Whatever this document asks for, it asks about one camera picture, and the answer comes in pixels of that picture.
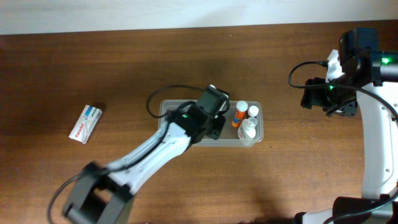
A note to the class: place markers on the white Panadol box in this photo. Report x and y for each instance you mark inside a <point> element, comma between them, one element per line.
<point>85,124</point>

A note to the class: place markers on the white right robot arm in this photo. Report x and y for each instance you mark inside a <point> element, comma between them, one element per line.
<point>378,107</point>

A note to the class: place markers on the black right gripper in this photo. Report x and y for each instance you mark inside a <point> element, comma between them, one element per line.
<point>311,94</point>

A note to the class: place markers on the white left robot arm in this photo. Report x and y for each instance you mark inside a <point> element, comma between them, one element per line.
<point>106,194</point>

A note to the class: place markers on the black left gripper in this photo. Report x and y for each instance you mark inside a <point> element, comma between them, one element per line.
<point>217,126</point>

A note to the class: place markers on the white squeeze bottle clear cap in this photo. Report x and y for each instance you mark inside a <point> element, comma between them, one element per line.
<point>247,131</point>

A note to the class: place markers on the orange tube white cap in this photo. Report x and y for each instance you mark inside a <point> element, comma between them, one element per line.
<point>241,108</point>

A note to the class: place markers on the dark bottle white cap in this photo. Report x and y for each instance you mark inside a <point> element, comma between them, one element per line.
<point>252,112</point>

